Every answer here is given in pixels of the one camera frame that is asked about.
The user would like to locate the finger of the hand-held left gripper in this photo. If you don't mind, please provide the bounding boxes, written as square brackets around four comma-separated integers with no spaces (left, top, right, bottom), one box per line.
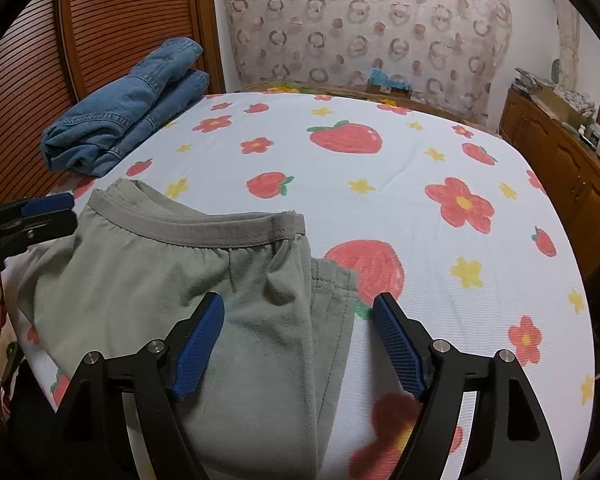
[0,209,79,272]
[0,192,76,227]

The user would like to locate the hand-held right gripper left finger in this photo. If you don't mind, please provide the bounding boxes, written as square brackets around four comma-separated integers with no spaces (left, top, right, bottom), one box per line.
[55,292,226,480]

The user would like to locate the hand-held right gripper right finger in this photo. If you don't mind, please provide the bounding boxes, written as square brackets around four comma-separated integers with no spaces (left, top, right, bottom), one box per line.
[370,294,563,480]

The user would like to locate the grey-green pants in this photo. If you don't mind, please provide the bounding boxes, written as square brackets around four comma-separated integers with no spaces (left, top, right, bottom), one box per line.
[22,177,361,480]

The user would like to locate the folded blue jeans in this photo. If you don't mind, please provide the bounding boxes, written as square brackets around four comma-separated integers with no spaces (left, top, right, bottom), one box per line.
[40,36,211,178]

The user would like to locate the wooden louvered door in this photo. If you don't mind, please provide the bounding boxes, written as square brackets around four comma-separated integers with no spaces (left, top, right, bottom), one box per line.
[0,0,226,211]

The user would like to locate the strawberry flower printed blanket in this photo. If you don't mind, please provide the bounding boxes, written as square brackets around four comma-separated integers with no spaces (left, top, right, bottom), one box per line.
[5,87,598,480]

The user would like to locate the wooden sideboard cabinet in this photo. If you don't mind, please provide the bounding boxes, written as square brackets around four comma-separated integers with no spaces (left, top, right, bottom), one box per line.
[500,85,600,281]

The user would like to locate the small cardboard box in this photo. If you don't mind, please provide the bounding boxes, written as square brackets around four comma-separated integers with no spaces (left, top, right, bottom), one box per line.
[367,82,413,99]

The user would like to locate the blue plastic bag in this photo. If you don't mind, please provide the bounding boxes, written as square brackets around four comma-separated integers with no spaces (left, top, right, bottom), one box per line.
[369,67,413,91]

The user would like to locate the open cardboard box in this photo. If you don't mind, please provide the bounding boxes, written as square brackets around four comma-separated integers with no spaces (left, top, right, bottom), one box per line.
[527,80,588,126]

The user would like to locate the cream curtain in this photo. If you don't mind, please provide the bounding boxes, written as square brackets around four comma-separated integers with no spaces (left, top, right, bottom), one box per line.
[555,5,581,86]

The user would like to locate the ring patterned wall cloth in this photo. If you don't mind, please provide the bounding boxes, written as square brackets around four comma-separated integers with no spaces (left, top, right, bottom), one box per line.
[224,0,513,121]

